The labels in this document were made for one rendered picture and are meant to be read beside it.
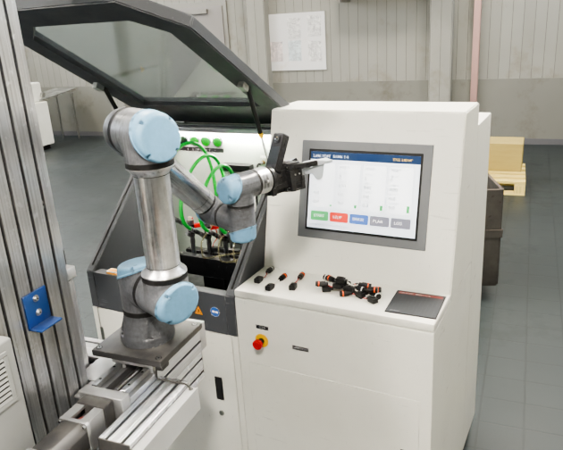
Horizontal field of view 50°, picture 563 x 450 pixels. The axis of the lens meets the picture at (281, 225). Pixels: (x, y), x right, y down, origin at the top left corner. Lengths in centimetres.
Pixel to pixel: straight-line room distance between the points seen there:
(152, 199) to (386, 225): 91
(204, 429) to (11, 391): 118
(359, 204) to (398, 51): 710
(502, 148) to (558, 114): 223
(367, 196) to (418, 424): 76
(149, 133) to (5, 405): 68
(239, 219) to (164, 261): 26
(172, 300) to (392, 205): 88
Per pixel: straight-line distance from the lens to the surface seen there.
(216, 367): 232
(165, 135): 141
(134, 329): 169
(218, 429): 249
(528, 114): 902
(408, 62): 909
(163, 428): 155
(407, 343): 191
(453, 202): 201
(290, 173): 171
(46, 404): 168
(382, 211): 206
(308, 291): 205
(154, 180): 143
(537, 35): 892
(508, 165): 696
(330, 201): 213
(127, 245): 264
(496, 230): 404
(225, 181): 159
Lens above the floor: 187
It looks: 19 degrees down
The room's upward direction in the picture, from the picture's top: 4 degrees counter-clockwise
